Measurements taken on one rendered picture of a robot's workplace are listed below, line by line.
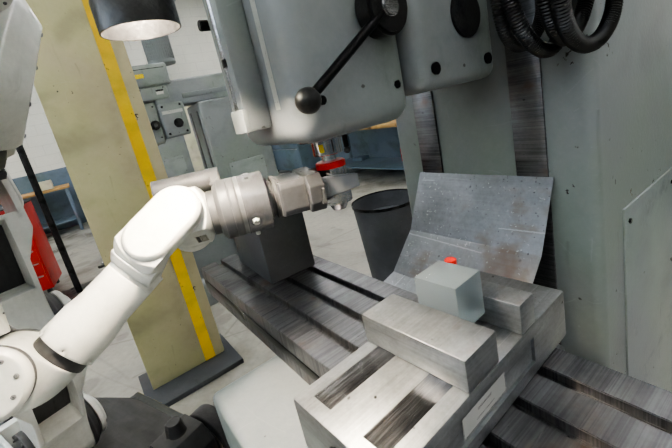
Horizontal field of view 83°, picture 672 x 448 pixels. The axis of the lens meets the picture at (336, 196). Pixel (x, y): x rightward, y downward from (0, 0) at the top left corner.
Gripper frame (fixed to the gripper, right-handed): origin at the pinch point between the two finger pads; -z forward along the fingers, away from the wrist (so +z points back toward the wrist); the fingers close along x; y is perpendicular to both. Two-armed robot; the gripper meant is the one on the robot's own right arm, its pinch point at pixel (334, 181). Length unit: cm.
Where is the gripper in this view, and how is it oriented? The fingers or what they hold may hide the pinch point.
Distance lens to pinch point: 60.0
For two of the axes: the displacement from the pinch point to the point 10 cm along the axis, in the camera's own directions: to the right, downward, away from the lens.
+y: 1.9, 9.5, 2.4
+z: -9.3, 2.5, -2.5
